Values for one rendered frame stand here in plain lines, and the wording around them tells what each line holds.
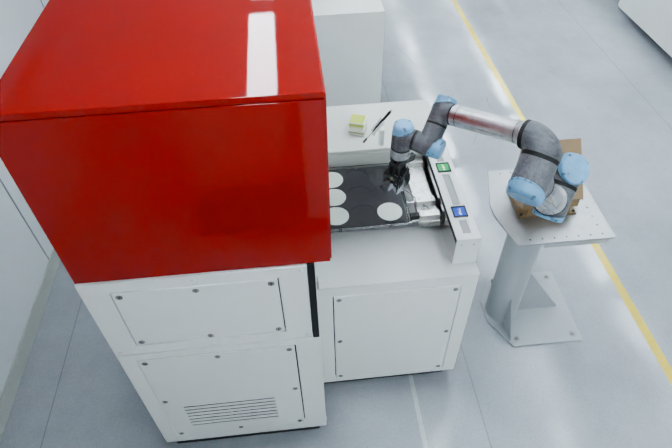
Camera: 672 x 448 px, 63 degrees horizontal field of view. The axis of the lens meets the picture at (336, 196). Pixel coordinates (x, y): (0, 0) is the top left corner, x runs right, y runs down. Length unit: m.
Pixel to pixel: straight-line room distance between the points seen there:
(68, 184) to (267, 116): 0.52
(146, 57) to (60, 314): 2.16
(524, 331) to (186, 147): 2.18
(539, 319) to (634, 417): 0.60
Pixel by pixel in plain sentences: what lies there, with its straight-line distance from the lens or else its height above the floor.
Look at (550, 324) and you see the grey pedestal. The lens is 3.11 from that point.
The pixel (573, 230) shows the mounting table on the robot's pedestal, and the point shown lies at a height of 0.82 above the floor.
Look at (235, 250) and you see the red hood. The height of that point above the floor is 1.31.
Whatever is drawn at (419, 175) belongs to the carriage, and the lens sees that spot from 2.41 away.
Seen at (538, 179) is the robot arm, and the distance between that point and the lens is 1.73.
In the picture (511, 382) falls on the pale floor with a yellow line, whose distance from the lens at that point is 2.90.
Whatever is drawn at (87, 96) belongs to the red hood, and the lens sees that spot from 1.34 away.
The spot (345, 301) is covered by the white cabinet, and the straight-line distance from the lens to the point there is 2.14.
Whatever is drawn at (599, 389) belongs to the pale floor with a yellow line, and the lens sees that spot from 3.02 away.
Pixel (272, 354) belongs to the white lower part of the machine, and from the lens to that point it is 2.03.
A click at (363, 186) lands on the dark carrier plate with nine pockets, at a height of 0.90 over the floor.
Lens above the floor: 2.49
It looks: 44 degrees down
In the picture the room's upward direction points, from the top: 1 degrees counter-clockwise
